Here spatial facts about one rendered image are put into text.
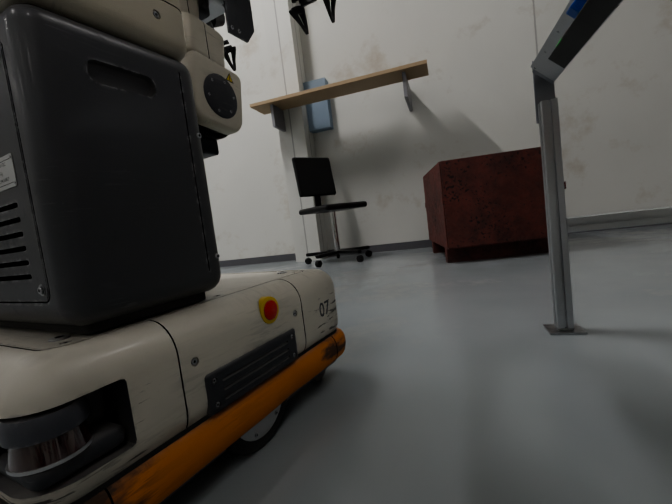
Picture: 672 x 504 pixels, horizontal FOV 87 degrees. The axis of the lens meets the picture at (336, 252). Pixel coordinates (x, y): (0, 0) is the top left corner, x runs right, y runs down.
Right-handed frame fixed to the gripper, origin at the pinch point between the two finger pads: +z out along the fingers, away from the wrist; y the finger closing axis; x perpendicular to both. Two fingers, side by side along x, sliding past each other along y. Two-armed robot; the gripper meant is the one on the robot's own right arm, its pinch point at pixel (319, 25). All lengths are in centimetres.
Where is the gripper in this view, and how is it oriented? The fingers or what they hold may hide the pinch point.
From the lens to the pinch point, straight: 129.7
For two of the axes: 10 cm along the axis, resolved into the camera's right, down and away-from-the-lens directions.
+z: 3.1, 8.4, 4.5
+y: -8.5, 0.3, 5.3
